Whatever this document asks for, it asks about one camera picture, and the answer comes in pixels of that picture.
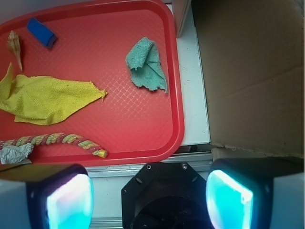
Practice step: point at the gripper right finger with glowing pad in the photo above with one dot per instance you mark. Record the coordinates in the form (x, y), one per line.
(256, 193)

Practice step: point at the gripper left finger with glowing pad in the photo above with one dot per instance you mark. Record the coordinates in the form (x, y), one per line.
(34, 196)

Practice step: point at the beige spiral sea shell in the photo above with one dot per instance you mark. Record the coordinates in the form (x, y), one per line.
(14, 47)

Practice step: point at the crumpled grey paper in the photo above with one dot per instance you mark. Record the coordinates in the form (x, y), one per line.
(16, 154)

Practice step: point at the yellow woven cloth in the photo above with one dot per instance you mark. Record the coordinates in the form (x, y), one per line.
(45, 100)

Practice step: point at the brown cardboard box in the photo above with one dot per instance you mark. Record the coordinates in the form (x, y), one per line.
(253, 60)

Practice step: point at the blue sponge block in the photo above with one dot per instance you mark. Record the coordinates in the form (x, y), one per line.
(42, 33)

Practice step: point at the teal woven cloth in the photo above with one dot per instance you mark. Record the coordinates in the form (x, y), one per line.
(144, 64)

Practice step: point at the red plastic tray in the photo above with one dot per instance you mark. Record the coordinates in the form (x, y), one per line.
(134, 125)

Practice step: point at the black octagonal mount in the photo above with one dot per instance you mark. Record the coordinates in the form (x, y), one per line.
(165, 196)

